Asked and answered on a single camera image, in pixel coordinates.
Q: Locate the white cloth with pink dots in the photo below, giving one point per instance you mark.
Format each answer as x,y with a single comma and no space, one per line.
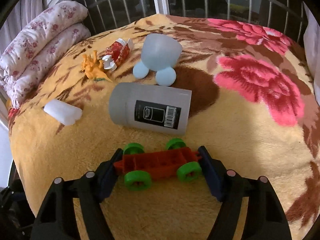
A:
312,42

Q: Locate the pale blue rounded toy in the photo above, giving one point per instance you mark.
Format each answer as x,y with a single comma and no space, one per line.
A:
160,52

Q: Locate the sheer pale curtain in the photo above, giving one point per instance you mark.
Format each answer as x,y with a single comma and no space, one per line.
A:
30,0

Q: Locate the orange toy dinosaur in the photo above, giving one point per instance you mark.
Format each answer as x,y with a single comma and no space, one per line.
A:
91,67

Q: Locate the red toy car green wheels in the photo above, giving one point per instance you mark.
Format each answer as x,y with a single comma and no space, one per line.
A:
155,165

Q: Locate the white tissue pack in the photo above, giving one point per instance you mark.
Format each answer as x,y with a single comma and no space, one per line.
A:
63,111

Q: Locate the grey cylinder box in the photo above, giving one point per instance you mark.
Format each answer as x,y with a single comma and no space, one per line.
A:
120,110

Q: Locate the red and white crumpled carton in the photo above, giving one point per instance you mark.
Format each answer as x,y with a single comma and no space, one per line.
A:
120,50

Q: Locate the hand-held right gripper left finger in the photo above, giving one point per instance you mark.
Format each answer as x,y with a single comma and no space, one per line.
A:
108,180

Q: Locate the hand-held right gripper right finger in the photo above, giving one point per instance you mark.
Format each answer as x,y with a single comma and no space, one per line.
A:
215,180

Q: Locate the folded floral quilt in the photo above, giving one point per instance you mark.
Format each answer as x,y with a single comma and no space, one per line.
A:
37,42

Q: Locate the floral fleece blanket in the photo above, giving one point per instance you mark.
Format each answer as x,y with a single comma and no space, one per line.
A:
250,142

